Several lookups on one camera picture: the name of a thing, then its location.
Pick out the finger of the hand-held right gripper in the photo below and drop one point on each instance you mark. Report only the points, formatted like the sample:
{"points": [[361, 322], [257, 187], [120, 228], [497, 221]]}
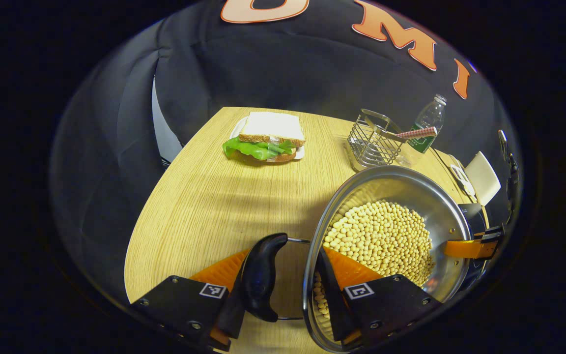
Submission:
{"points": [[465, 249]]}

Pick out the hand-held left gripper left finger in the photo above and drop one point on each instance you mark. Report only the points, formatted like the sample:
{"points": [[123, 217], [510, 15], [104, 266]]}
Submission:
{"points": [[226, 319]]}

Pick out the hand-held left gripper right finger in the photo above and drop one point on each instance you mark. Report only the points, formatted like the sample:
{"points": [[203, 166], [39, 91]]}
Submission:
{"points": [[334, 305]]}

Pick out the white toaster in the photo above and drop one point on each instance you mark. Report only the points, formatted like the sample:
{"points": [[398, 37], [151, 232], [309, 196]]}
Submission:
{"points": [[483, 179]]}

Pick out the small white divided dish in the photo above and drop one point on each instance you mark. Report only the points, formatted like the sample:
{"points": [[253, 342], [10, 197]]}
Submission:
{"points": [[461, 181]]}

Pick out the heap of soybeans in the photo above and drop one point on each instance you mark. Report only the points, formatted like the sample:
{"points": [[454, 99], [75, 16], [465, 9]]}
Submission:
{"points": [[386, 236]]}

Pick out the clear plastic bottle green label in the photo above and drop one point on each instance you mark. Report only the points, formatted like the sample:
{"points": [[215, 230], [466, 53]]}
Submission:
{"points": [[423, 140]]}

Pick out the white plate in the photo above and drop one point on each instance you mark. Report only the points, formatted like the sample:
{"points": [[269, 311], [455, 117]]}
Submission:
{"points": [[236, 132]]}

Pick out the sandwich with lettuce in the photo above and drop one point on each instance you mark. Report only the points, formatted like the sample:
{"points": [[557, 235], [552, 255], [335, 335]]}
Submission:
{"points": [[270, 128]]}

